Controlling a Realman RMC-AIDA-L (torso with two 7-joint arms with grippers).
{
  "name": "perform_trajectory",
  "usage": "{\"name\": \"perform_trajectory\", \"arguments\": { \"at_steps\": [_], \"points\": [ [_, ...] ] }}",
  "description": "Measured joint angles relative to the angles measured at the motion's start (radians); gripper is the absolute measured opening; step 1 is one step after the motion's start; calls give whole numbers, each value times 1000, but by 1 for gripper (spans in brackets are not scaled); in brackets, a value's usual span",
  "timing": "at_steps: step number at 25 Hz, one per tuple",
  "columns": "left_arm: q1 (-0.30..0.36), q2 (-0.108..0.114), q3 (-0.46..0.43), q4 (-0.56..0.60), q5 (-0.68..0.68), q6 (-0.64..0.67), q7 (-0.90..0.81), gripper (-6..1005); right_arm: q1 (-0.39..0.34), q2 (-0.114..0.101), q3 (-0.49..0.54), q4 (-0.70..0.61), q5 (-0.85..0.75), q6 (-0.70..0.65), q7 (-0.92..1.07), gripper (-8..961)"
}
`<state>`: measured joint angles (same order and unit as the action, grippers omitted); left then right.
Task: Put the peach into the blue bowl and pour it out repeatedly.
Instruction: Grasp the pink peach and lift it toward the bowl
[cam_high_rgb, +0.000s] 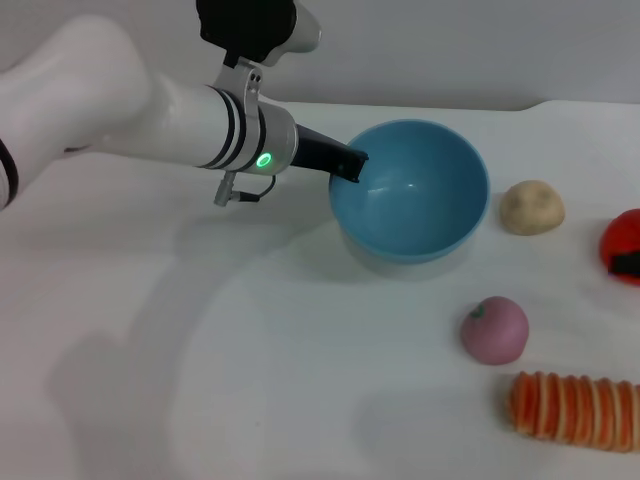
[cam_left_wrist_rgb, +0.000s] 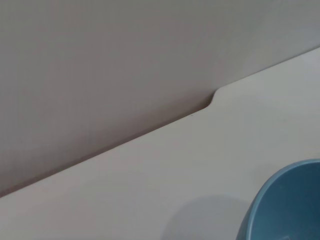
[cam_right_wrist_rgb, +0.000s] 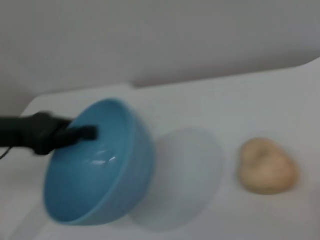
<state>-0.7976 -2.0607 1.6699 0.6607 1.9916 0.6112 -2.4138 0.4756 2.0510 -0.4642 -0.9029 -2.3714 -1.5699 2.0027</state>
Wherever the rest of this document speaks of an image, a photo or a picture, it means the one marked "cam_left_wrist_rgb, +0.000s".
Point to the blue bowl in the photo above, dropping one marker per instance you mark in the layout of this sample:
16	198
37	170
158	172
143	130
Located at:
287	205

